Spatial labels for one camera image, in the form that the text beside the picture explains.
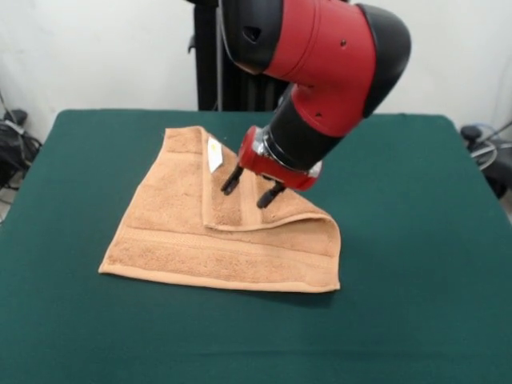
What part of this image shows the tan terry towel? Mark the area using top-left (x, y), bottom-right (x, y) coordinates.
top-left (98, 126), bottom-right (342, 292)

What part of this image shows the black device with cables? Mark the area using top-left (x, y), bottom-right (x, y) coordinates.
top-left (458, 122), bottom-right (512, 199)
top-left (0, 108), bottom-right (43, 191)

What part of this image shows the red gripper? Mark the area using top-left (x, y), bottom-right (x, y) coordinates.
top-left (221, 126), bottom-right (320, 210)

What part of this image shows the dark green table cloth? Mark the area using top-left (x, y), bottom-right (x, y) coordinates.
top-left (0, 108), bottom-right (512, 384)

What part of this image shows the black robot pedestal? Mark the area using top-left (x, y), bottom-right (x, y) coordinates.
top-left (186, 0), bottom-right (289, 113)

